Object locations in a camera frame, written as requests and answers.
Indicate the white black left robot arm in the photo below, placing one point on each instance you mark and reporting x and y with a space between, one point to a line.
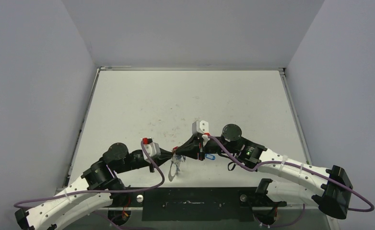
98 186

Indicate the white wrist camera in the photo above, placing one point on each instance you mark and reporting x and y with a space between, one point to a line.
200 127
151 148

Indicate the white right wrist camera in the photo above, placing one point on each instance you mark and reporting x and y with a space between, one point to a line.
200 127

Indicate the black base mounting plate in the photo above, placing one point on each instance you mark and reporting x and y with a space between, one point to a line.
199 203

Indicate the silver metal key plate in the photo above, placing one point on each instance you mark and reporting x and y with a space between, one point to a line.
174 169

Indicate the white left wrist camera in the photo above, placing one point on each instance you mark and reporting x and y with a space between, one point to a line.
151 148

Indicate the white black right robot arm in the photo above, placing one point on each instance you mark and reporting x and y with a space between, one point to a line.
329 189

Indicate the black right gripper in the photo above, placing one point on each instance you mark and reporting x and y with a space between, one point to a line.
201 147

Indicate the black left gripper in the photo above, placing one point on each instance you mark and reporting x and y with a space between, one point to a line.
164 156

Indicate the blue white key tag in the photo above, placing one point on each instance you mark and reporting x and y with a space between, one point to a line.
210 157

